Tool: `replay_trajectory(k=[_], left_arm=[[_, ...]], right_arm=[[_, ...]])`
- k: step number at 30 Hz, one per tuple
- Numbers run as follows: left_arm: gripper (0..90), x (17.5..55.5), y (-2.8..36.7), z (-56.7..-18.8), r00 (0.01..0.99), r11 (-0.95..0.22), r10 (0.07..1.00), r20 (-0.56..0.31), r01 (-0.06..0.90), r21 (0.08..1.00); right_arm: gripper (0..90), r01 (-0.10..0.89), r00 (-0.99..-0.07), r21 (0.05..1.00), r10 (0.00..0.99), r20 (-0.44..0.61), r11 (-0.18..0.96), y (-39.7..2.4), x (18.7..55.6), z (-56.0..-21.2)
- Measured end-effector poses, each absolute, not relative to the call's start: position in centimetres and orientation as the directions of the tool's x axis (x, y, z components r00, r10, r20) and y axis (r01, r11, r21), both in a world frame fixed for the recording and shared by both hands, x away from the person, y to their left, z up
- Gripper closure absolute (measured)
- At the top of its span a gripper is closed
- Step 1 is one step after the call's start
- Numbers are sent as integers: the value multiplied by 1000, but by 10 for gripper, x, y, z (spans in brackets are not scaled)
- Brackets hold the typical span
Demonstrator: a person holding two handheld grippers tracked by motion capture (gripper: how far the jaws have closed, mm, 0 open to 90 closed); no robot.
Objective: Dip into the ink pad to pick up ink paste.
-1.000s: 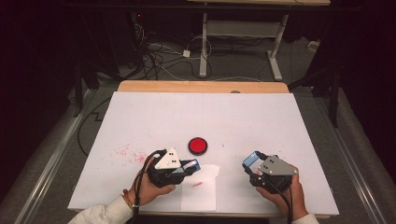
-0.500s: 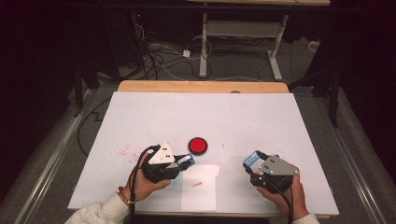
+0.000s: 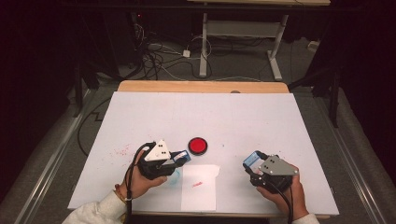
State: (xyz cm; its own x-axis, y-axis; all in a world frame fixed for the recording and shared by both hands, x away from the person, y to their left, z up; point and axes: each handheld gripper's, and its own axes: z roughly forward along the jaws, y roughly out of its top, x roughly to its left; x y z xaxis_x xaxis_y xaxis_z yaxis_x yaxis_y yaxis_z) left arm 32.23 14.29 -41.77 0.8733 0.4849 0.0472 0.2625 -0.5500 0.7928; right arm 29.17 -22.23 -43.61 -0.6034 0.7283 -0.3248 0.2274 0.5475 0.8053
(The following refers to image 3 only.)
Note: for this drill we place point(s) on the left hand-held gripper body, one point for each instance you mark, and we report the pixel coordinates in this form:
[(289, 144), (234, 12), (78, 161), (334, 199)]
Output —
[(155, 161)]

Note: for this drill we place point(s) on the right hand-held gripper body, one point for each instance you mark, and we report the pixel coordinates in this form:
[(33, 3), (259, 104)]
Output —
[(275, 168)]

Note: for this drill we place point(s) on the blue stamp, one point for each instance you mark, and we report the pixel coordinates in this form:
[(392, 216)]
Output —
[(184, 156)]

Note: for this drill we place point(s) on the blue stamp cap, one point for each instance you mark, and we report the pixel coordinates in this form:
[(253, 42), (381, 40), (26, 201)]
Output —
[(251, 160)]

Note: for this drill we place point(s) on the person's left hand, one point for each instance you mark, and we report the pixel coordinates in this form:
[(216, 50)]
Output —
[(137, 183)]

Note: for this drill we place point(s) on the person's right hand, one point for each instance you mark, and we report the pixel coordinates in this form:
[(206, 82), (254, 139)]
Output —
[(294, 199)]

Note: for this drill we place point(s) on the round red ink pad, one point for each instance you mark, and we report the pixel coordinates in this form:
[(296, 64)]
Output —
[(197, 146)]

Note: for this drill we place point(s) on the white paper sheet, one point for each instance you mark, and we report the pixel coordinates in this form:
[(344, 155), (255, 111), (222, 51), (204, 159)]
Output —
[(199, 194)]

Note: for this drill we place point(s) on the large white board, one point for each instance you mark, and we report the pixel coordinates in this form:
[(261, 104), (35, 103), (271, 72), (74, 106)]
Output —
[(236, 118)]

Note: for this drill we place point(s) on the wooden table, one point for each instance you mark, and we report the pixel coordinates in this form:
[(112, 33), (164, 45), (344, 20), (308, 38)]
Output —
[(202, 86)]

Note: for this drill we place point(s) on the black metal stand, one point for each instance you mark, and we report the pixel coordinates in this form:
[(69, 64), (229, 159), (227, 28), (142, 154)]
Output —
[(333, 96), (77, 93)]

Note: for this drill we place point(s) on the white power adapter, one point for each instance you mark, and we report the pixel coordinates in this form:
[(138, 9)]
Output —
[(186, 53)]

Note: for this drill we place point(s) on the beige desk top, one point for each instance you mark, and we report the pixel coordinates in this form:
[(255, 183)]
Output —
[(258, 2)]

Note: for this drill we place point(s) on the metal floor rail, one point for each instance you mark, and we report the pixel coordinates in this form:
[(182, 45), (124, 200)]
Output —
[(351, 165), (53, 161)]

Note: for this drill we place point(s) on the white metal desk frame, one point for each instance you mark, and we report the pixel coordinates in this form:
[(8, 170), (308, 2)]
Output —
[(243, 29)]

